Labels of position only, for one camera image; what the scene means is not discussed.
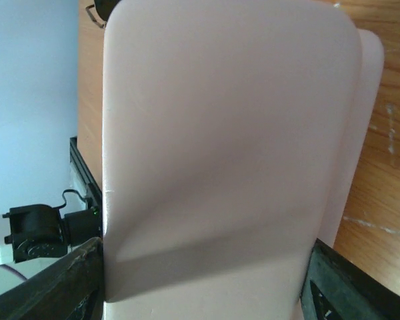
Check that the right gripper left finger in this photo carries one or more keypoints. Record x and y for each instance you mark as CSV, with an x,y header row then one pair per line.
x,y
71,288

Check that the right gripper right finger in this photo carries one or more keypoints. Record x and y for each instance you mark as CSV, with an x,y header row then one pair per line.
x,y
334,288

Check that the pink glasses case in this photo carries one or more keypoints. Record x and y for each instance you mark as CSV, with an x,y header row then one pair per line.
x,y
231,134

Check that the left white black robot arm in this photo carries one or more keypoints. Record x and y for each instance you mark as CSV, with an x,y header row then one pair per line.
x,y
42,231

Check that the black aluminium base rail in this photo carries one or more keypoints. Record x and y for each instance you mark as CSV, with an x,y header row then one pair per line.
x,y
84,180

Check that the black thin-frame sunglasses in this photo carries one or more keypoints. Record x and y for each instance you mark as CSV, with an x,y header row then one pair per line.
x,y
94,16

